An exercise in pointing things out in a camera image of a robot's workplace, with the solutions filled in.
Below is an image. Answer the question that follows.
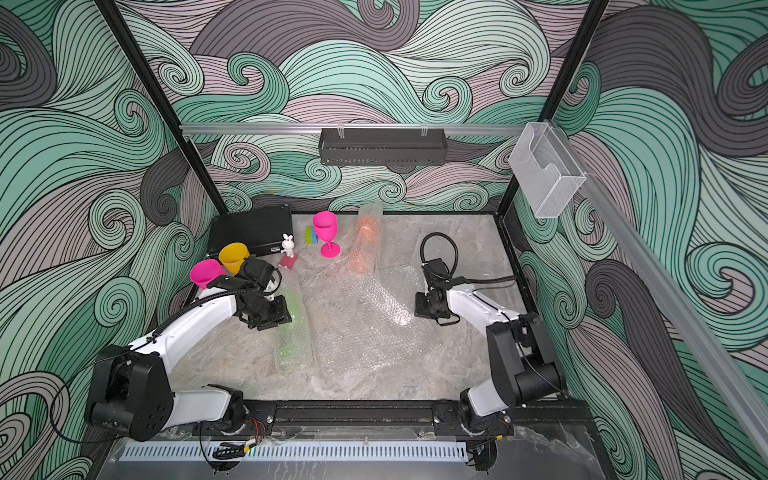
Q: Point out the green glass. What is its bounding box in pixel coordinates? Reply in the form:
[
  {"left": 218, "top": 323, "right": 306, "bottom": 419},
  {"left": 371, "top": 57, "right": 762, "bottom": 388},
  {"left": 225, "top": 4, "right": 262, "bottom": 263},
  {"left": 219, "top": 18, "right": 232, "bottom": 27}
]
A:
[{"left": 275, "top": 267, "right": 315, "bottom": 373}]

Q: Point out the yellow wine glass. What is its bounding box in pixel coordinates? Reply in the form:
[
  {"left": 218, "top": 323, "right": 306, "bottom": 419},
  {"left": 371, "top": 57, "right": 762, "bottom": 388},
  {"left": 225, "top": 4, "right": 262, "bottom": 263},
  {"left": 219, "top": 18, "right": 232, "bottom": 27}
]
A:
[{"left": 218, "top": 242, "right": 250, "bottom": 275}]

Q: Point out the pink wine glass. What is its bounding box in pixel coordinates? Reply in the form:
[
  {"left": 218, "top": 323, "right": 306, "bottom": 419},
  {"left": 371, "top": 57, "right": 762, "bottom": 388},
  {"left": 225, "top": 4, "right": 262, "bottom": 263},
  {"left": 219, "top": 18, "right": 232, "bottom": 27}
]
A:
[{"left": 312, "top": 211, "right": 341, "bottom": 259}]

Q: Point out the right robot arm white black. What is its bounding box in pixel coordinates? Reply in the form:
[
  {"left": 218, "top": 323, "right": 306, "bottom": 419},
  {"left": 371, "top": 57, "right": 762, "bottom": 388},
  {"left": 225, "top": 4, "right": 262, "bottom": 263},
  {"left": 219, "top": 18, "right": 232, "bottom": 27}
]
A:
[{"left": 414, "top": 283, "right": 564, "bottom": 419}]

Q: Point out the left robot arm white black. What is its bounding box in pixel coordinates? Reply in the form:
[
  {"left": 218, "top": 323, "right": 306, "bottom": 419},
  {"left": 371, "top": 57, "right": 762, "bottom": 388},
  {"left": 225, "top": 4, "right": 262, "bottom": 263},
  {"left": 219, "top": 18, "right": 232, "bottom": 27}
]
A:
[{"left": 84, "top": 272, "right": 291, "bottom": 441}]

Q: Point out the orange glass in bubble wrap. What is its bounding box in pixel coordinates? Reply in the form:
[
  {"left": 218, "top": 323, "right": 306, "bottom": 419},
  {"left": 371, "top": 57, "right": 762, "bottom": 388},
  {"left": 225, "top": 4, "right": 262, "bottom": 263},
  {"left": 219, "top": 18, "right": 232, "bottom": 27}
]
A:
[{"left": 348, "top": 202, "right": 383, "bottom": 275}]

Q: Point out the white bunny figurine pink base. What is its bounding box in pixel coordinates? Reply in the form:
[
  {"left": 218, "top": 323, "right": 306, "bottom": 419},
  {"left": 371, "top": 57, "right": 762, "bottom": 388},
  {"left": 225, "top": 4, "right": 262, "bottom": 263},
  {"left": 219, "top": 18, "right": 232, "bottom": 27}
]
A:
[{"left": 278, "top": 233, "right": 299, "bottom": 270}]

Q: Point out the black case box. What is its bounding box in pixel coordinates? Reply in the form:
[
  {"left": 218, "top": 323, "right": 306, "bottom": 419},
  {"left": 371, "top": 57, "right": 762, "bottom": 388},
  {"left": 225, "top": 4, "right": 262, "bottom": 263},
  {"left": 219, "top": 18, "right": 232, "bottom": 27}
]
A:
[{"left": 207, "top": 205, "right": 293, "bottom": 256}]

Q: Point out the green blue small block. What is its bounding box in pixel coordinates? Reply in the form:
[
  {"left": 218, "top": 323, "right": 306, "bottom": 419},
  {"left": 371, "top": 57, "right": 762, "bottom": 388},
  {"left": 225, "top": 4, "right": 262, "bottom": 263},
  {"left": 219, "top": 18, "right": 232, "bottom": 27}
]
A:
[{"left": 305, "top": 226, "right": 319, "bottom": 245}]

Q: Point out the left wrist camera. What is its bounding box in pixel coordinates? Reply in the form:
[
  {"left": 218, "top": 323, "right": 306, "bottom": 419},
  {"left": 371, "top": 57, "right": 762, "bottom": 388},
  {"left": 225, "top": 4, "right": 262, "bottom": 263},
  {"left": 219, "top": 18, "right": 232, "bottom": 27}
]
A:
[{"left": 237, "top": 256, "right": 282, "bottom": 295}]

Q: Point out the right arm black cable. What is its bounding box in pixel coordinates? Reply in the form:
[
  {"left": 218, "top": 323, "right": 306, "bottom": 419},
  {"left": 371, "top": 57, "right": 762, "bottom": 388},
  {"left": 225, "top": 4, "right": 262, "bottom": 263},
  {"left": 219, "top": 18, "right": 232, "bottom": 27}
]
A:
[{"left": 418, "top": 231, "right": 517, "bottom": 289}]

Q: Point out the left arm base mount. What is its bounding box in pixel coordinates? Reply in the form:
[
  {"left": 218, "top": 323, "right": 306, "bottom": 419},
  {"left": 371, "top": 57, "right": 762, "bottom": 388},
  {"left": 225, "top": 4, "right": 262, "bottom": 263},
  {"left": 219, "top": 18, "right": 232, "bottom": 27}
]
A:
[{"left": 192, "top": 400, "right": 277, "bottom": 439}]

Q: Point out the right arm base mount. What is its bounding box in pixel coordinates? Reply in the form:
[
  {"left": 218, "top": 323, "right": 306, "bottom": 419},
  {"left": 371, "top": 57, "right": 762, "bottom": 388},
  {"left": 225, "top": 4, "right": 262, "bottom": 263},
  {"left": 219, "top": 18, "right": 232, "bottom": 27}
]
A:
[{"left": 432, "top": 400, "right": 512, "bottom": 438}]

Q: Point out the clear plastic wall bin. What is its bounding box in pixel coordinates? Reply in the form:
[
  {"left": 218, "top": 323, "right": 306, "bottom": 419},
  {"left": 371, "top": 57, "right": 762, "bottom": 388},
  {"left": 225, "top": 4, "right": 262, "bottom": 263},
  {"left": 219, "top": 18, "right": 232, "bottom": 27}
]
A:
[{"left": 509, "top": 121, "right": 586, "bottom": 219}]

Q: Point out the black wall tray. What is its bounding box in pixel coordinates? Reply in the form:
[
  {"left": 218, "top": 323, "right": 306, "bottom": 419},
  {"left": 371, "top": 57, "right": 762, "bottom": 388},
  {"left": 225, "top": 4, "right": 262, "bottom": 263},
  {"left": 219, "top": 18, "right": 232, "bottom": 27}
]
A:
[{"left": 318, "top": 128, "right": 448, "bottom": 167}]

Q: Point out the white slotted cable duct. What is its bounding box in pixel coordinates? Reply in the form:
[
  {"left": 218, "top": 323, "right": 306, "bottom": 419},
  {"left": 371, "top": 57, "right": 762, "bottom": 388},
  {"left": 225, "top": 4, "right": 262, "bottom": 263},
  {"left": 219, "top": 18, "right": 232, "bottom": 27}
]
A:
[{"left": 118, "top": 440, "right": 468, "bottom": 463}]

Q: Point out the aluminium rail back wall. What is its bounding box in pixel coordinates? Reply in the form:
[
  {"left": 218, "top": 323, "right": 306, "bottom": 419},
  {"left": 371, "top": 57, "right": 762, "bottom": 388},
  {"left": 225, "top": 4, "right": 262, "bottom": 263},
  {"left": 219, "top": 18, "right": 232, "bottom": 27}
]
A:
[{"left": 179, "top": 122, "right": 526, "bottom": 138}]

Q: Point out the aluminium rail wall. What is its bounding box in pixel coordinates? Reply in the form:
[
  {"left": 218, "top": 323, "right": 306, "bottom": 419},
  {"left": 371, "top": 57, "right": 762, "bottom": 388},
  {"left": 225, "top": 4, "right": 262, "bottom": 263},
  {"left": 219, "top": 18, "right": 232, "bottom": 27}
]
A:
[
  {"left": 548, "top": 122, "right": 767, "bottom": 460},
  {"left": 179, "top": 122, "right": 526, "bottom": 138}
]

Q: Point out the aluminium rail right wall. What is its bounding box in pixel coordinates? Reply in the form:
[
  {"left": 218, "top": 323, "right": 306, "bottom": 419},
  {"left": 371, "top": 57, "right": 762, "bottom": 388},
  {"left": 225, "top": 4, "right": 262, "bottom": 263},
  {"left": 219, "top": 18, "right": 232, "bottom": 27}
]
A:
[{"left": 548, "top": 122, "right": 767, "bottom": 460}]

